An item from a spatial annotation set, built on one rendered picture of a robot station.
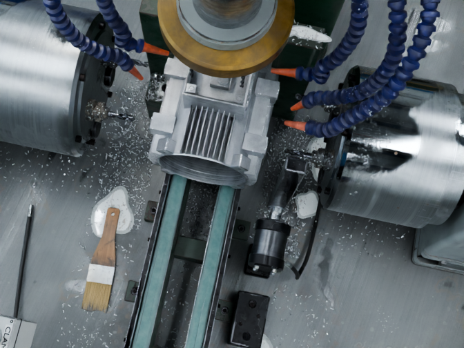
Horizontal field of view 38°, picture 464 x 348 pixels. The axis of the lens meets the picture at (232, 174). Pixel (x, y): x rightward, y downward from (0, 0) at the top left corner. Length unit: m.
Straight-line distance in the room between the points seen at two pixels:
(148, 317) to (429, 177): 0.53
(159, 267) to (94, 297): 0.18
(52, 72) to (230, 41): 0.33
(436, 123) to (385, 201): 0.14
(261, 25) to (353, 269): 0.65
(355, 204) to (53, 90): 0.51
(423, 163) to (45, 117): 0.59
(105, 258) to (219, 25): 0.63
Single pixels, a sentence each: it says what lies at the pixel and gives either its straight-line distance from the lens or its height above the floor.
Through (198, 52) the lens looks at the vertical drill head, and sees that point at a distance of 0.88.
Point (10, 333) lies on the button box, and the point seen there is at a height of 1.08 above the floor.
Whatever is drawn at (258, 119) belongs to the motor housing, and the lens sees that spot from 1.14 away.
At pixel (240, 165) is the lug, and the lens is 1.08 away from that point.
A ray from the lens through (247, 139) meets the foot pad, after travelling 1.11.
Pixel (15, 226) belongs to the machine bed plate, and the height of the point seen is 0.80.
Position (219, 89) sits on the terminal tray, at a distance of 1.10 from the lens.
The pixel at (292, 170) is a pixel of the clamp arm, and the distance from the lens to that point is 0.92.
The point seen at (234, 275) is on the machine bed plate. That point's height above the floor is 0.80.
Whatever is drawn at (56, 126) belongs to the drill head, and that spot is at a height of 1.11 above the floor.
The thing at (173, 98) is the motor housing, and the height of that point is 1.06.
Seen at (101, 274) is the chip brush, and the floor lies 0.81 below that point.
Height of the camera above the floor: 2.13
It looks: 75 degrees down
